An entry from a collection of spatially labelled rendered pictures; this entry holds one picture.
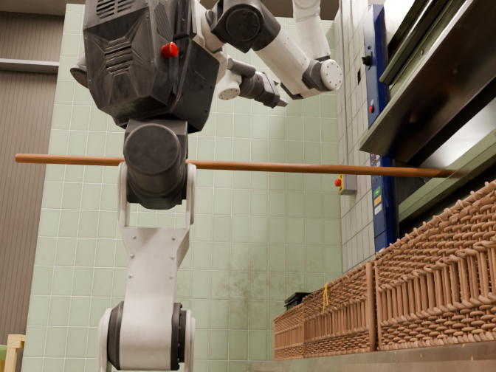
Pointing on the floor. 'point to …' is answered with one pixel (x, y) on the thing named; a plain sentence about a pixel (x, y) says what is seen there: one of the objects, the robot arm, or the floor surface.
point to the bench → (396, 360)
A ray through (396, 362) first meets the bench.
